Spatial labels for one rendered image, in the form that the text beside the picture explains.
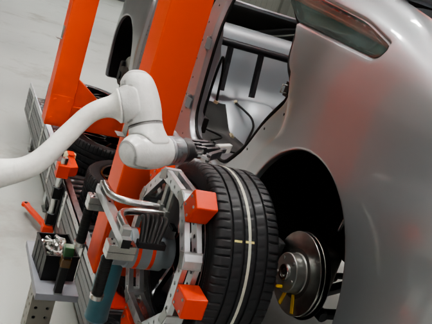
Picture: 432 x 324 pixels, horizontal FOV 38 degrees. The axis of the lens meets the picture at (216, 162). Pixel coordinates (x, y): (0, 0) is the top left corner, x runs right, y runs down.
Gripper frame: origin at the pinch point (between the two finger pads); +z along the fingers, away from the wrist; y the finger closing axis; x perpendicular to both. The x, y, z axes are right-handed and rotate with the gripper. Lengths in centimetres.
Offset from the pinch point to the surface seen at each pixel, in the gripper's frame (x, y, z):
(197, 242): -24.1, 15.7, -15.2
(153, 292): -65, -7, 1
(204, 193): -9.6, 10.6, -14.5
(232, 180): -9.8, 4.6, 5.2
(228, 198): -12.0, 11.7, -2.9
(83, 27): -29, -214, 92
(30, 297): -104, -58, -12
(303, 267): -35, 28, 35
